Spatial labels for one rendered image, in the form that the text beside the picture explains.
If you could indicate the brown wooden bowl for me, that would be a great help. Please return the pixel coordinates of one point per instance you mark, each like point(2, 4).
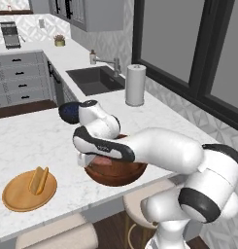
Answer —
point(115, 173)

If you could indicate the wall socket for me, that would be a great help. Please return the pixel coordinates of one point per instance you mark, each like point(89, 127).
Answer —
point(41, 23)

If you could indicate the round wooden plate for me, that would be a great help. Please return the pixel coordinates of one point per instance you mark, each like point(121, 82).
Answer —
point(16, 194)

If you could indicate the soap dispenser bottle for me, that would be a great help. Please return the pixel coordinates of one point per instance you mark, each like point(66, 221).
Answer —
point(92, 57)

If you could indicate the white paper towel roll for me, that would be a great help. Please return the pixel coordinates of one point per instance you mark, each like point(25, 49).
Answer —
point(135, 85)

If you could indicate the silver tap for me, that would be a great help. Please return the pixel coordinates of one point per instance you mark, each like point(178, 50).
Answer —
point(115, 64)

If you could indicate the dark blue plate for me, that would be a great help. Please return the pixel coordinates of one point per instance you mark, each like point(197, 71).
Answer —
point(68, 113)

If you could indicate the small potted plant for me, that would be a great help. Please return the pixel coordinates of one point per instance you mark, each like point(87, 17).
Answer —
point(59, 40)

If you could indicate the dark sink basin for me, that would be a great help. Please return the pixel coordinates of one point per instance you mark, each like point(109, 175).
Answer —
point(94, 81)

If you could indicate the black framed window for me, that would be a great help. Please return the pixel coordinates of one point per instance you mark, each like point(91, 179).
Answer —
point(188, 45)

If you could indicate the tan hot dog bun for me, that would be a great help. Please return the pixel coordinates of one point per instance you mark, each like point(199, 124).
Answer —
point(39, 181)

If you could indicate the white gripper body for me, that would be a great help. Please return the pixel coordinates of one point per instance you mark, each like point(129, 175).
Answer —
point(85, 159)

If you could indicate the brown framed window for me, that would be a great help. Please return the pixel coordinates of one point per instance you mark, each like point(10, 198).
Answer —
point(12, 6)

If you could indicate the beige cushioned stool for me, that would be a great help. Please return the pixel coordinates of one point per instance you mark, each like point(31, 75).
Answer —
point(136, 204)
point(59, 235)

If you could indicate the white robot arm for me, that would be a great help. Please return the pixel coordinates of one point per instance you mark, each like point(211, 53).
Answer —
point(169, 152)

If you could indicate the grey cupboard under sink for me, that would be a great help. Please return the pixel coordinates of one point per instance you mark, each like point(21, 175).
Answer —
point(69, 94)

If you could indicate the pink sausage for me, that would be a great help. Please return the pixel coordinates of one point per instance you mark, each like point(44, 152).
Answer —
point(104, 160)

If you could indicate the grey upper cupboards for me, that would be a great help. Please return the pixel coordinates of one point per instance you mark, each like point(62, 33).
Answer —
point(91, 14)

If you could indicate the grey drawer cabinet run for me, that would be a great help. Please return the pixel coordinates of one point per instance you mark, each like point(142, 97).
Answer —
point(20, 79)

